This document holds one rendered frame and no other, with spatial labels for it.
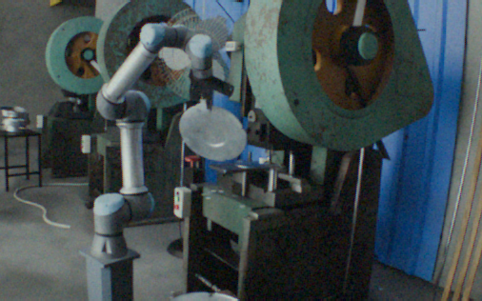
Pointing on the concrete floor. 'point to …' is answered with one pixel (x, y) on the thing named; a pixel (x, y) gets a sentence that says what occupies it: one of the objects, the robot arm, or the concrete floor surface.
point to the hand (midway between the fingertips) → (210, 109)
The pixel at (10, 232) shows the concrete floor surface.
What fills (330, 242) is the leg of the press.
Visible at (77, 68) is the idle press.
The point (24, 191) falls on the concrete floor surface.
